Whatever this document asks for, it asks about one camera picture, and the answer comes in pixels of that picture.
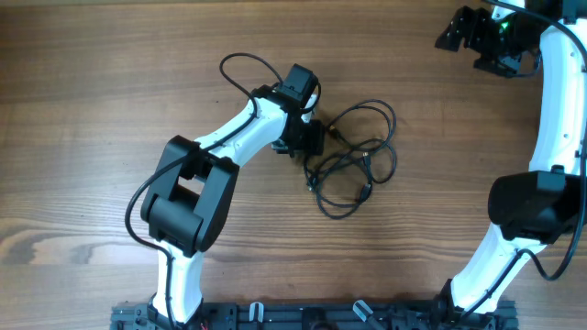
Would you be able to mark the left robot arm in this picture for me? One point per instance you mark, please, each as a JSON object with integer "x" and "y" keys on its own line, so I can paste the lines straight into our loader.
{"x": 188, "y": 198}

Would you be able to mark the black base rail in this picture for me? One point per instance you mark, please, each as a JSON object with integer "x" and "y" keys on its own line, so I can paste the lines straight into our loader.
{"x": 406, "y": 315}

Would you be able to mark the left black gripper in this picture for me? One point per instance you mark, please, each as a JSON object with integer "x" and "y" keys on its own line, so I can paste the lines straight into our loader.
{"x": 310, "y": 138}

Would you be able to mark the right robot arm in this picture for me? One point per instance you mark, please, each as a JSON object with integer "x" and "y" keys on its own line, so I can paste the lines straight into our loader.
{"x": 530, "y": 210}

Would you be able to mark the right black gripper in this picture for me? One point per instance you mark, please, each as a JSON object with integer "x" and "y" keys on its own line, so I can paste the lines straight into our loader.
{"x": 473, "y": 35}

